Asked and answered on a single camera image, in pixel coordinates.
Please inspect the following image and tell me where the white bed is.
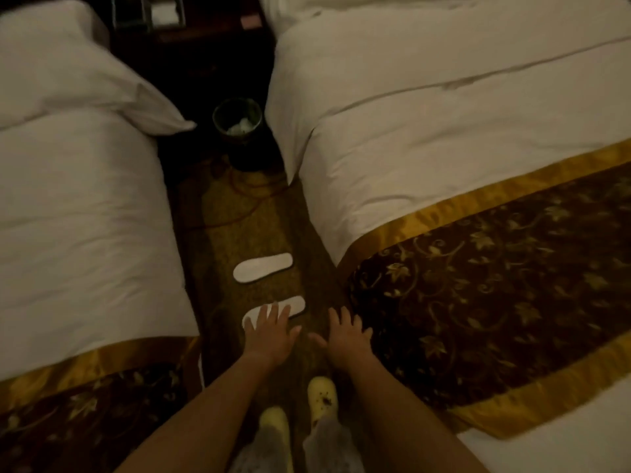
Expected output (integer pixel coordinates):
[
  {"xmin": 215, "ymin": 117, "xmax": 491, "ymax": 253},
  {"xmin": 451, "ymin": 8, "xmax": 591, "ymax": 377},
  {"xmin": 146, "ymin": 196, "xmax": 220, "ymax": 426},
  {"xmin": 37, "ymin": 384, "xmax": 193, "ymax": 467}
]
[
  {"xmin": 258, "ymin": 0, "xmax": 631, "ymax": 473},
  {"xmin": 0, "ymin": 0, "xmax": 204, "ymax": 473}
]

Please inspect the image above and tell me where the white notepad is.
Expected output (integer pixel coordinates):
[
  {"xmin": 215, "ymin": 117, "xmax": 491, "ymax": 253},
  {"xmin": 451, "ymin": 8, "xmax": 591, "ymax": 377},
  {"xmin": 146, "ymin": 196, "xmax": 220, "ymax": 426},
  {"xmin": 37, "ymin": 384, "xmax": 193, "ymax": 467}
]
[{"xmin": 150, "ymin": 0, "xmax": 186, "ymax": 29}]

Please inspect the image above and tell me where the person's right hand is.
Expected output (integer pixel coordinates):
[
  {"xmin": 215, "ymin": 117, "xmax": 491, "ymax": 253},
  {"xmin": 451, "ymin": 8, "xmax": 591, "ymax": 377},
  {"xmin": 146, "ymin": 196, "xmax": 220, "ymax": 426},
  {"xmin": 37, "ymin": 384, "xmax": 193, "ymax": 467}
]
[{"xmin": 308, "ymin": 305, "xmax": 375, "ymax": 374}]

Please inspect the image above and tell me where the brown gold floral bed runner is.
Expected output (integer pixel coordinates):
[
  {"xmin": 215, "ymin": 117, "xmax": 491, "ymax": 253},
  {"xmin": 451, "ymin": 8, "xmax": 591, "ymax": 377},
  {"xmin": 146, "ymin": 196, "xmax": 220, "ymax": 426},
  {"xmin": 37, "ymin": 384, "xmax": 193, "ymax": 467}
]
[
  {"xmin": 0, "ymin": 334, "xmax": 203, "ymax": 473},
  {"xmin": 339, "ymin": 137, "xmax": 631, "ymax": 441}
]

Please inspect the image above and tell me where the white crumpled paper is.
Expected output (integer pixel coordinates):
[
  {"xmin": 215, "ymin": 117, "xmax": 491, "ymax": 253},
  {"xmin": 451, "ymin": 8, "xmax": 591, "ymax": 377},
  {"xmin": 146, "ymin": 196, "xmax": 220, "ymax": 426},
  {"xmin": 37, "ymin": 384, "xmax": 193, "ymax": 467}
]
[{"xmin": 225, "ymin": 116, "xmax": 257, "ymax": 137}]

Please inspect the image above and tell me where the person's right forearm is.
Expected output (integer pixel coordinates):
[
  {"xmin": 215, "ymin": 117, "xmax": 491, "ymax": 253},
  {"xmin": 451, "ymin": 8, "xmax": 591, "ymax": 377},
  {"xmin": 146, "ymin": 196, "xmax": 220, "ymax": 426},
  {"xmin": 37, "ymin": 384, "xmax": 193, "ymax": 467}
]
[{"xmin": 344, "ymin": 359, "xmax": 489, "ymax": 473}]

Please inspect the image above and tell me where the person's left forearm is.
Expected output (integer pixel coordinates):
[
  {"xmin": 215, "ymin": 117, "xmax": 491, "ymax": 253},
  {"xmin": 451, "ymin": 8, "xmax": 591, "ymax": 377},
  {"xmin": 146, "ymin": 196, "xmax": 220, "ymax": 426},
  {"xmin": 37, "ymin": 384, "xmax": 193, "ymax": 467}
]
[{"xmin": 116, "ymin": 351, "xmax": 282, "ymax": 473}]

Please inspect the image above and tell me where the person's yellow right shoe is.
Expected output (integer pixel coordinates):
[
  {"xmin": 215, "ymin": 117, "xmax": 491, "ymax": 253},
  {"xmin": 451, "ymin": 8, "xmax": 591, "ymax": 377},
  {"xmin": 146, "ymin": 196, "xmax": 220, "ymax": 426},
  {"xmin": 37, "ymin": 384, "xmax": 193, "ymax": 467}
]
[{"xmin": 307, "ymin": 376, "xmax": 339, "ymax": 429}]

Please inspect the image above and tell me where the person's left hand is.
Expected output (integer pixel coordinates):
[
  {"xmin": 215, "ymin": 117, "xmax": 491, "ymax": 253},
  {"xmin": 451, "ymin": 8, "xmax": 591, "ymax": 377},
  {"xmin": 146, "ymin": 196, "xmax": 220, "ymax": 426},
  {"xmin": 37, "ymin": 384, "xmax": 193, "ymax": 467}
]
[{"xmin": 241, "ymin": 300, "xmax": 303, "ymax": 368}]

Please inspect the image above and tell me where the white slipper dark trim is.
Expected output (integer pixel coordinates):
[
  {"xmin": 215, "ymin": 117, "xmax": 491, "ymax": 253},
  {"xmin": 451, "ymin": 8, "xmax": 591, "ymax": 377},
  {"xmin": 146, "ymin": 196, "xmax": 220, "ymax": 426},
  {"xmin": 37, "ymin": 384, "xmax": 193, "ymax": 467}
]
[
  {"xmin": 232, "ymin": 252, "xmax": 294, "ymax": 284},
  {"xmin": 241, "ymin": 295, "xmax": 306, "ymax": 330}
]

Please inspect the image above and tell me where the dark wooden nightstand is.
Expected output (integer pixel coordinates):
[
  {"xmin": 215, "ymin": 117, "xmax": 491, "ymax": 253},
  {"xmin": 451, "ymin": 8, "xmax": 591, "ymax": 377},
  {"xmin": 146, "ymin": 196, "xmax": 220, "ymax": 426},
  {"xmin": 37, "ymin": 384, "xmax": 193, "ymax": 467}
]
[{"xmin": 106, "ymin": 0, "xmax": 277, "ymax": 102}]

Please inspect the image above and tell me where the small dark box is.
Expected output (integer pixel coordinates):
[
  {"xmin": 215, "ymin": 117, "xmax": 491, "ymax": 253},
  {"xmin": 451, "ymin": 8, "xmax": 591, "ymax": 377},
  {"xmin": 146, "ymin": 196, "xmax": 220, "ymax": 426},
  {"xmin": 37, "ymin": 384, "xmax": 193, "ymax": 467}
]
[{"xmin": 110, "ymin": 0, "xmax": 150, "ymax": 31}]

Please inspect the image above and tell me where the patterned olive carpet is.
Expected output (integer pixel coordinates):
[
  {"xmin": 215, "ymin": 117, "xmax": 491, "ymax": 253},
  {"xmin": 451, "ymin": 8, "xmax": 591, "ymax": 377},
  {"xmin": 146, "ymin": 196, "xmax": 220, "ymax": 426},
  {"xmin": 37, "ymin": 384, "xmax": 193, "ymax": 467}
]
[{"xmin": 167, "ymin": 152, "xmax": 356, "ymax": 473}]

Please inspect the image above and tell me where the dark round waste bin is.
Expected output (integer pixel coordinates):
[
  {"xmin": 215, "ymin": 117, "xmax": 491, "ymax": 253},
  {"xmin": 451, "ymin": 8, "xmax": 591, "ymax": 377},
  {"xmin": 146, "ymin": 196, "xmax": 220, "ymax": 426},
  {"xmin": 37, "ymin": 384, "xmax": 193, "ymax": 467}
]
[{"xmin": 212, "ymin": 97, "xmax": 277, "ymax": 173}]

